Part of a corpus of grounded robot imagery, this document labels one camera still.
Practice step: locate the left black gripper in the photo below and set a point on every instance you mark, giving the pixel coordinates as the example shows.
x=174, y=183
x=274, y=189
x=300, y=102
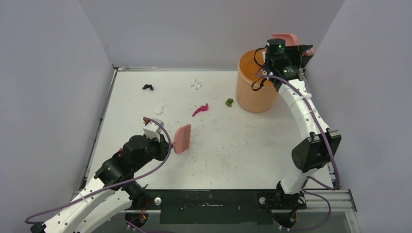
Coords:
x=163, y=146

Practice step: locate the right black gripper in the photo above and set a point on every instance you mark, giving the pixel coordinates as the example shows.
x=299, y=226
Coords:
x=304, y=51

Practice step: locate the pink plastic dustpan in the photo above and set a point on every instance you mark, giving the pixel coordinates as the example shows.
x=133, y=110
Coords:
x=292, y=40

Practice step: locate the pink plastic hand brush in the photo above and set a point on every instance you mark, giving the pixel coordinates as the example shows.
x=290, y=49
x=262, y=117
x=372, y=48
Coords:
x=181, y=142

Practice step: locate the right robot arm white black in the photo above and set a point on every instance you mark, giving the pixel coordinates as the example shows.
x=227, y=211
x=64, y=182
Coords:
x=319, y=142

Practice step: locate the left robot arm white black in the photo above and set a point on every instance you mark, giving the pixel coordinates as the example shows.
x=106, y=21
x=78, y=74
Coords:
x=112, y=189

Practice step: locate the white paper scrap left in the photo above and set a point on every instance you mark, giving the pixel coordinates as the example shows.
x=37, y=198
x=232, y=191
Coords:
x=159, y=110

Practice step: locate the white paper scrap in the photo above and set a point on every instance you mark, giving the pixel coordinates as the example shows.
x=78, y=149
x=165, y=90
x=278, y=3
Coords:
x=159, y=110
x=197, y=84

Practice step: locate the orange plastic bucket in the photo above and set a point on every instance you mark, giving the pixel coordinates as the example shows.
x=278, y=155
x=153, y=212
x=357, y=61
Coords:
x=249, y=95

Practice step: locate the black paper scrap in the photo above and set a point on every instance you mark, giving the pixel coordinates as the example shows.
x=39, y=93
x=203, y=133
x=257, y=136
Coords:
x=148, y=86

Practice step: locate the green paper scrap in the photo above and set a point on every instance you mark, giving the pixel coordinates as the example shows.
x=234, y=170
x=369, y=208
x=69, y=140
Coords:
x=229, y=102

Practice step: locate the magenta paper scrap centre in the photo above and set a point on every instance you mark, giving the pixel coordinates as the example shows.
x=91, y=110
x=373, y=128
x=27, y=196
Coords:
x=202, y=108

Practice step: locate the white paper scrap far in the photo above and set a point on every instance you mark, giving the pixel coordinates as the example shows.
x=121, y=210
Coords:
x=197, y=84

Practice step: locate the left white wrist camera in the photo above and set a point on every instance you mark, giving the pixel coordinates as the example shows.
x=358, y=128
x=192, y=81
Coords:
x=151, y=130

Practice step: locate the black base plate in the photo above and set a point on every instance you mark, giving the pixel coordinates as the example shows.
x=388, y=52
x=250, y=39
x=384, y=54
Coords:
x=215, y=206

